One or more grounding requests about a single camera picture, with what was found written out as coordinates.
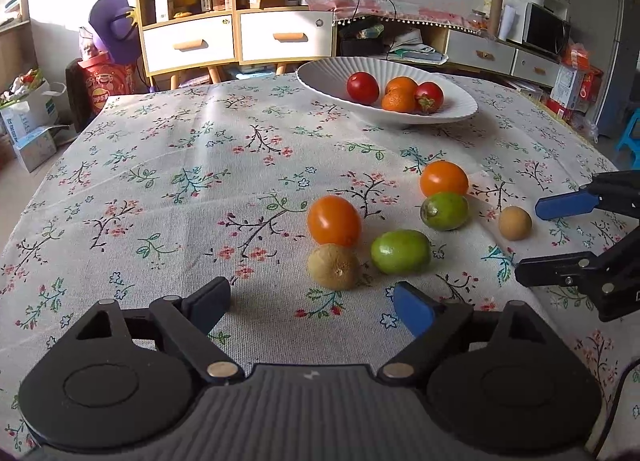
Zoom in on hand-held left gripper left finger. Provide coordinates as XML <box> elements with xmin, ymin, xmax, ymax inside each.
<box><xmin>75</xmin><ymin>277</ymin><xmax>245</xmax><ymax>387</ymax></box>

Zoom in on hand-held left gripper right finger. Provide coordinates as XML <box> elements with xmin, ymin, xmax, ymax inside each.
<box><xmin>377</xmin><ymin>282</ymin><xmax>546</xmax><ymax>385</ymax></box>

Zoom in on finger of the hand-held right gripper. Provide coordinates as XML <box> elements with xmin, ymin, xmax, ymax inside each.
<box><xmin>535</xmin><ymin>170</ymin><xmax>640</xmax><ymax>222</ymax></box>
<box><xmin>515</xmin><ymin>228</ymin><xmax>640</xmax><ymax>293</ymax></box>

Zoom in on small brown round fruit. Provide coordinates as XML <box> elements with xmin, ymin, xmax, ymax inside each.
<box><xmin>498</xmin><ymin>206</ymin><xmax>533</xmax><ymax>241</ymax></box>

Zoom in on green lime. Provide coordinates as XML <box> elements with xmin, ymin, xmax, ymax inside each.
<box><xmin>370</xmin><ymin>229</ymin><xmax>432</xmax><ymax>276</ymax></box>
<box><xmin>420</xmin><ymin>192</ymin><xmax>470</xmax><ymax>232</ymax></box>

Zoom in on brown kiwi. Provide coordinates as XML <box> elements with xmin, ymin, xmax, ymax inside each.
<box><xmin>307</xmin><ymin>243</ymin><xmax>361</xmax><ymax>291</ymax></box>

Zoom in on orange tomato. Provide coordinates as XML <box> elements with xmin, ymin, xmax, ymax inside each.
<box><xmin>307</xmin><ymin>195</ymin><xmax>362</xmax><ymax>248</ymax></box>
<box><xmin>419</xmin><ymin>160</ymin><xmax>470</xmax><ymax>198</ymax></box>

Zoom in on white ribbed plate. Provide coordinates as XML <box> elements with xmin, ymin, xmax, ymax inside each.
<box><xmin>296</xmin><ymin>57</ymin><xmax>479</xmax><ymax>126</ymax></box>

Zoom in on blue plastic stool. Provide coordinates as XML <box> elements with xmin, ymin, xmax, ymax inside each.
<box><xmin>615</xmin><ymin>108</ymin><xmax>640</xmax><ymax>170</ymax></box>

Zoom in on floral tablecloth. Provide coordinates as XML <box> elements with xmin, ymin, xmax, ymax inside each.
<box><xmin>0</xmin><ymin>72</ymin><xmax>640</xmax><ymax>461</ymax></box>

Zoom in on orange and white carton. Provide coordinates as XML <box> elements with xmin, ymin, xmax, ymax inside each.
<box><xmin>550</xmin><ymin>43</ymin><xmax>603</xmax><ymax>116</ymax></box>

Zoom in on white low drawer cabinet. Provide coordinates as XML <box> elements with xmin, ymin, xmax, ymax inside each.
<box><xmin>445</xmin><ymin>28</ymin><xmax>562</xmax><ymax>88</ymax></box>

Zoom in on red tomato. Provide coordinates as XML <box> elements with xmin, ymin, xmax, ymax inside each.
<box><xmin>414</xmin><ymin>81</ymin><xmax>445</xmax><ymax>114</ymax></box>
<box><xmin>346</xmin><ymin>72</ymin><xmax>381</xmax><ymax>106</ymax></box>

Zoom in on black microwave oven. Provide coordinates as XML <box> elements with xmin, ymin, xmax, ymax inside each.
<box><xmin>523</xmin><ymin>3</ymin><xmax>572</xmax><ymax>60</ymax></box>

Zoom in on orange mandarin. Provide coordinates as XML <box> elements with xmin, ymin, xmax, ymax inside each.
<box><xmin>381</xmin><ymin>90</ymin><xmax>417</xmax><ymax>113</ymax></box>
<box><xmin>385</xmin><ymin>76</ymin><xmax>418</xmax><ymax>96</ymax></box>

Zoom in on light blue cardboard box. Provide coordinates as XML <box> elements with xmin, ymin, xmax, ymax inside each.
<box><xmin>12</xmin><ymin>126</ymin><xmax>68</xmax><ymax>172</ymax></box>

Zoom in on red gift box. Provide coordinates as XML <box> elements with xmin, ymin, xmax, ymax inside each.
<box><xmin>80</xmin><ymin>54</ymin><xmax>137</xmax><ymax>116</ymax></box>

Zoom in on black chair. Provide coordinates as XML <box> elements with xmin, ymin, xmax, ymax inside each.
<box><xmin>65</xmin><ymin>58</ymin><xmax>101</xmax><ymax>134</ymax></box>

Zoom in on pink fringed cloth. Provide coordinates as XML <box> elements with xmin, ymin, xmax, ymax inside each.
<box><xmin>299</xmin><ymin>0</ymin><xmax>488</xmax><ymax>34</ymax></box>

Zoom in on white shopping bag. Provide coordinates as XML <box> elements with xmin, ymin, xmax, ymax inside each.
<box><xmin>0</xmin><ymin>70</ymin><xmax>67</xmax><ymax>142</ymax></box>

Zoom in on wooden shelf cabinet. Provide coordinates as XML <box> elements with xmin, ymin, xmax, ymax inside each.
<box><xmin>133</xmin><ymin>0</ymin><xmax>337</xmax><ymax>90</ymax></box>

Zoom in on purple hat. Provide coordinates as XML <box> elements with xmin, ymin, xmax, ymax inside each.
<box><xmin>88</xmin><ymin>0</ymin><xmax>140</xmax><ymax>66</ymax></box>

